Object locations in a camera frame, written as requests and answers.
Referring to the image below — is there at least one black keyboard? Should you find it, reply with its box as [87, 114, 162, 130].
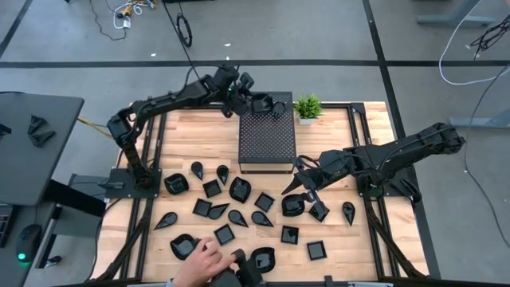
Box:
[0, 203, 18, 249]

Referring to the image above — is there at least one black cable bundle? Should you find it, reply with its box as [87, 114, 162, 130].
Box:
[469, 14, 510, 61]

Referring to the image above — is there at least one long black cable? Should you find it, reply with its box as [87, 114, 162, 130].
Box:
[162, 0, 200, 81]
[463, 65, 510, 249]

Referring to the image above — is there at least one coiled black cable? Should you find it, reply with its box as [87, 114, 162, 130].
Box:
[176, 13, 194, 49]

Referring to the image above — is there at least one white and yellow cable bundle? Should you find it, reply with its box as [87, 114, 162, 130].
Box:
[112, 0, 156, 29]

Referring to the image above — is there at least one grey desk base plate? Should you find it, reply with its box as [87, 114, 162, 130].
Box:
[51, 173, 108, 239]

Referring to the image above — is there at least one person's hand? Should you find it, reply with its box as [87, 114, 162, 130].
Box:
[173, 238, 237, 287]

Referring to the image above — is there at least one black handheld object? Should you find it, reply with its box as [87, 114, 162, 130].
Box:
[210, 249, 264, 287]

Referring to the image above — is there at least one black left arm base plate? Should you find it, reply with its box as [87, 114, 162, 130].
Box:
[104, 167, 163, 199]

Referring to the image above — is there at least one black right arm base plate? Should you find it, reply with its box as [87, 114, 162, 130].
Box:
[355, 165, 422, 204]

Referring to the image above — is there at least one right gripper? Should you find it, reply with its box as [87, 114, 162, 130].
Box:
[281, 150, 354, 208]

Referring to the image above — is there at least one white floor cable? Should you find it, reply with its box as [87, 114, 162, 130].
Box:
[437, 0, 510, 86]

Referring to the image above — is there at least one black computer mouse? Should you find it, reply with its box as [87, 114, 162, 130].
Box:
[15, 223, 43, 264]

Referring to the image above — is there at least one grey side desk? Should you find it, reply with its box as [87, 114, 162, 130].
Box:
[0, 92, 85, 206]

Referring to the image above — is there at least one green plant in white pot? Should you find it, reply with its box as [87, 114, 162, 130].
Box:
[293, 93, 324, 127]

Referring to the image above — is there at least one black perforated metal rack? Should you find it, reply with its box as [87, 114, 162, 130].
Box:
[237, 91, 297, 175]

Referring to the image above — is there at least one thin black floor cable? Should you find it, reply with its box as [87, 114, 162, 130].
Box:
[88, 0, 128, 41]

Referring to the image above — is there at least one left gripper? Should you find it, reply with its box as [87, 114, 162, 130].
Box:
[217, 65, 267, 117]

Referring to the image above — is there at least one black desk support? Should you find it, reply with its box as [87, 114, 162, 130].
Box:
[41, 179, 108, 218]

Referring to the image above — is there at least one grey desk foot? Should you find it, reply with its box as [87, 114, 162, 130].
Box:
[449, 106, 510, 129]
[417, 0, 497, 27]

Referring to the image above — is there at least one black folded object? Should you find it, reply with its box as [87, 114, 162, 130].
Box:
[29, 130, 57, 149]
[26, 115, 48, 136]

